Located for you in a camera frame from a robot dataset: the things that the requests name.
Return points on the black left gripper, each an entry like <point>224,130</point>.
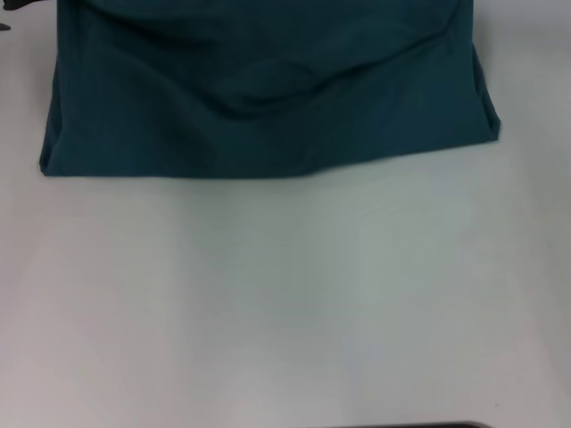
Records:
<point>15,3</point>

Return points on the teal blue printed t-shirt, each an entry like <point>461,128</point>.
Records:
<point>267,89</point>

